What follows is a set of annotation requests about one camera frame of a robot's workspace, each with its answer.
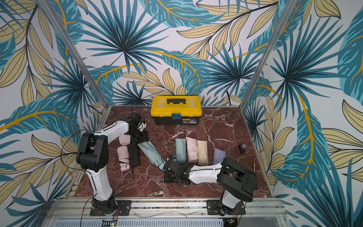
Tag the pink sleeved umbrella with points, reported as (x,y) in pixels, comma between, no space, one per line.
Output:
(192,150)

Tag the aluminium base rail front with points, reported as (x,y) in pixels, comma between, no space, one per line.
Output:
(167,212)

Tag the small black electrical part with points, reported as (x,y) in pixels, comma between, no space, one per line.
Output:
(242,148)

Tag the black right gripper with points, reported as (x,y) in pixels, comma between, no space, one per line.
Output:
(171,167)

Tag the beige sleeved umbrella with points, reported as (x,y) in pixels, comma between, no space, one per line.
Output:
(203,157)

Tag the lavender sleeved umbrella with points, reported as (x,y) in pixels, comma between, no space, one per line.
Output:
(219,156)

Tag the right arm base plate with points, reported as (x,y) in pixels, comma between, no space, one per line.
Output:
(215,207)

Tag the aluminium frame rail right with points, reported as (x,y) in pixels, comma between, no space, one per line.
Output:
(288,10)

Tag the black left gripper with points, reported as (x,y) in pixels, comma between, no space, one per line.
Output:
(143,138)

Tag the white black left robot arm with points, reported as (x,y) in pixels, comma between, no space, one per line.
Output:
(93,156)

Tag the black sleeved umbrella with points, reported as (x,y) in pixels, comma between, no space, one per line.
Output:
(134,154)

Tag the mint sleeved umbrella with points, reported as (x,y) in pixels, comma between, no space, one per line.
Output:
(152,154)
(180,150)

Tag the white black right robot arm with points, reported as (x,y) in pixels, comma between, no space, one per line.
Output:
(238,181)

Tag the aluminium frame rail left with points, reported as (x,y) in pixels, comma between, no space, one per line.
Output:
(62,31)

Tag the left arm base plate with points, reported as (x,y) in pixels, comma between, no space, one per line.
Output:
(110,208)

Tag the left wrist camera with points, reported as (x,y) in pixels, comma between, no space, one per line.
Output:
(142,126)

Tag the aluminium frame rail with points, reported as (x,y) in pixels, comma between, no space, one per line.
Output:
(62,31)
(288,10)

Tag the pink umbrella sleeve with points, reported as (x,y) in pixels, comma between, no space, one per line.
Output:
(124,140)

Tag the yellow black toolbox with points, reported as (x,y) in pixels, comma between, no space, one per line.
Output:
(176,110)

